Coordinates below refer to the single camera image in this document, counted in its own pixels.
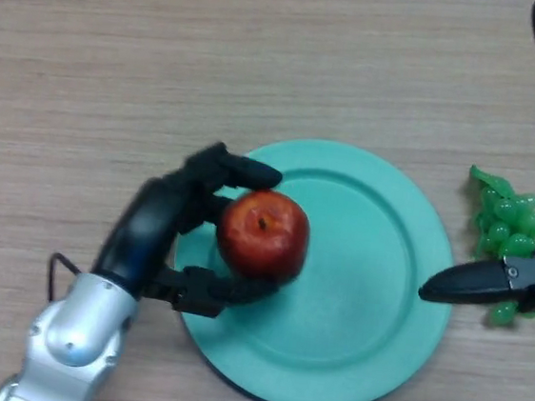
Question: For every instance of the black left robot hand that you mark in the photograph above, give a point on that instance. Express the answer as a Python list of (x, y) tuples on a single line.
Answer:
[(144, 230)]

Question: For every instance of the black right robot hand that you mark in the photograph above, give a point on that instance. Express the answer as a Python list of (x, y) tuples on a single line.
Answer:
[(479, 280)]

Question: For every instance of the red apple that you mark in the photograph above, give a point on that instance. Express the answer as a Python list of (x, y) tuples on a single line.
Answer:
[(264, 233)]

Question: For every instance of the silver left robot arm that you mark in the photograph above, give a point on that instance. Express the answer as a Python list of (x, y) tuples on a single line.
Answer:
[(76, 333)]

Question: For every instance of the green round plate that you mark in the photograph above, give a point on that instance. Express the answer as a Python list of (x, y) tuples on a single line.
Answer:
[(352, 305)]

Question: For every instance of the green grape bunch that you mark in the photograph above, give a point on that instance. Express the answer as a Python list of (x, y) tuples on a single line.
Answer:
[(505, 211)]

